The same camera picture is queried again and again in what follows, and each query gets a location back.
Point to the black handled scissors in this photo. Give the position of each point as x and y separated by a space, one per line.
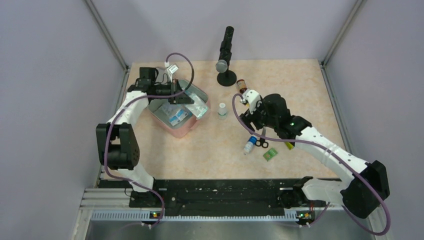
261 142

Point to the pink medicine kit case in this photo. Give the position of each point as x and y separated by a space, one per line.
188 124

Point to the brown bottle orange cap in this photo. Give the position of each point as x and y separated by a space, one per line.
241 86

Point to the blue white dropper bottle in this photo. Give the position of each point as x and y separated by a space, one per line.
250 144

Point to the colourful toy block stack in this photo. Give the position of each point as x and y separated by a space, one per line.
290 145

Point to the green gauze packet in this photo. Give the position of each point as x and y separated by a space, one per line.
198 108

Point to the black microphone on stand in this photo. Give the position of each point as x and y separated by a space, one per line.
225 76

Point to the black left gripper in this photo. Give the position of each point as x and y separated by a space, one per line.
181 99

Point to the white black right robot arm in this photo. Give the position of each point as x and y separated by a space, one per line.
362 187

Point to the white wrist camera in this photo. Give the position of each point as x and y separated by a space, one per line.
250 98
170 69

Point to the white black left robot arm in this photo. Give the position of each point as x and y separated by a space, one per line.
117 144

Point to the white bottle green label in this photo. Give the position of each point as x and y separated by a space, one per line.
222 111

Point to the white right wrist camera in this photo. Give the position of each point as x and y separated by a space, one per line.
250 98

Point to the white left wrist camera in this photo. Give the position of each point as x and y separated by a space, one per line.
170 69

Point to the small green box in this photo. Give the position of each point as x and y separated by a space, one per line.
269 154

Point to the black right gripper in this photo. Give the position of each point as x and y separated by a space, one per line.
248 118

